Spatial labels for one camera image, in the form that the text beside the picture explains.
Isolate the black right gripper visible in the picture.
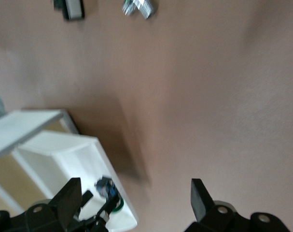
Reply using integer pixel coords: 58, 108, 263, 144
64, 190, 121, 232

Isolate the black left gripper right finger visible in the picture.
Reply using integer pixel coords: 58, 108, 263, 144
184, 178, 292, 232

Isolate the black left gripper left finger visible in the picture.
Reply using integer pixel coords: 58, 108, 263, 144
0, 178, 83, 232

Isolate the green mushroom push button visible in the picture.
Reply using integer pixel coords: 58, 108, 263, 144
95, 176, 125, 216

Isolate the white plastic drawer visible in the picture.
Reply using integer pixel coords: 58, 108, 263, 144
15, 131, 139, 232

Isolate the white drawer cabinet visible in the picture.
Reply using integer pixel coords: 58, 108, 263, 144
0, 109, 80, 215

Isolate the brown table mat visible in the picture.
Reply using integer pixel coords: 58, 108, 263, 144
0, 0, 293, 232

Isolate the silver metal connector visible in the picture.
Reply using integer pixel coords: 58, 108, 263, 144
122, 0, 158, 20

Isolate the black switch with white face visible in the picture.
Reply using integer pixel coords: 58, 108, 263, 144
53, 0, 86, 21

